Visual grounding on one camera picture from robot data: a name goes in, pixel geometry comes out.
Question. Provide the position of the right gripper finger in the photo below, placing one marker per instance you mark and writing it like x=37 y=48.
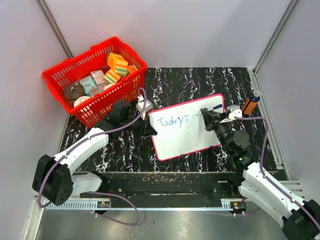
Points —
x=210 y=121
x=210 y=114

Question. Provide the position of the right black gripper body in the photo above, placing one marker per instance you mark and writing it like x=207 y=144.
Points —
x=222 y=128

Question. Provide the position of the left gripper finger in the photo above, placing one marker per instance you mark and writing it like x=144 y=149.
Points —
x=146 y=125
x=148 y=131

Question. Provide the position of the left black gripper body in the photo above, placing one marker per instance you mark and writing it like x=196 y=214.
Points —
x=138 y=123

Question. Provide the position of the blue capped whiteboard marker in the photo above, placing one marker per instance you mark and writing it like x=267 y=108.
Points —
x=211 y=108

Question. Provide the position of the pink framed whiteboard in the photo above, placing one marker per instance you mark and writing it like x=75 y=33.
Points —
x=181 y=129

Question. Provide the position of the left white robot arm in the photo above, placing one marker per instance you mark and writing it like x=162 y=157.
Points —
x=54 y=176

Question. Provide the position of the striped sponge lower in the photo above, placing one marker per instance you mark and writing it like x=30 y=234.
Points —
x=112 y=77

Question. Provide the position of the pink box lower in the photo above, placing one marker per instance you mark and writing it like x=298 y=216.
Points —
x=95 y=91

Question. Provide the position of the striped sponge stack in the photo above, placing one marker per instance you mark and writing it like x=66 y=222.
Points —
x=117 y=63

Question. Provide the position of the pink small box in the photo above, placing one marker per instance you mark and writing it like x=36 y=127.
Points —
x=98 y=77

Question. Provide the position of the red plastic shopping basket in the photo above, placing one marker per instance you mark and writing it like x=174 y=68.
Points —
x=74 y=69

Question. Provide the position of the pink round pastry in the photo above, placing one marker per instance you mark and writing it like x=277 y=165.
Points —
x=80 y=100

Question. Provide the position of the teal small box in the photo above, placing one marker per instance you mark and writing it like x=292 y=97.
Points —
x=87 y=83

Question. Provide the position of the brown round bread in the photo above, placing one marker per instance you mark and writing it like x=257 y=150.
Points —
x=73 y=91

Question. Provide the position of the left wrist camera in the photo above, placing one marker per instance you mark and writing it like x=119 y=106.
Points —
x=143 y=106

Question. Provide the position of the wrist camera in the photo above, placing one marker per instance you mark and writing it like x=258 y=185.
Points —
x=143 y=106
x=232 y=112

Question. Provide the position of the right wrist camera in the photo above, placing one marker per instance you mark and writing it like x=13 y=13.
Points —
x=232 y=112

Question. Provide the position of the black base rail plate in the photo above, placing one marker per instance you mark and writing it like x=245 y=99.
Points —
x=170 y=190

